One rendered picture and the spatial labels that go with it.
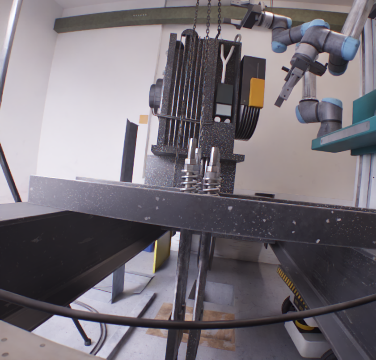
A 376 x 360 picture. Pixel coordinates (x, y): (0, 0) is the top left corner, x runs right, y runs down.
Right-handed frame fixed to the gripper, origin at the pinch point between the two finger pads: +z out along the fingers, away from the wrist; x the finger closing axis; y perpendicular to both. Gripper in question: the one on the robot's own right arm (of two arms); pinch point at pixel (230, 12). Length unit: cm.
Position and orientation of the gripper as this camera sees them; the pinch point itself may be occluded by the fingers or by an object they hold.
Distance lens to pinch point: 135.6
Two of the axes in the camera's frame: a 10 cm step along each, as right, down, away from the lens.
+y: -0.7, 10.0, -0.2
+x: -1.4, 0.1, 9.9
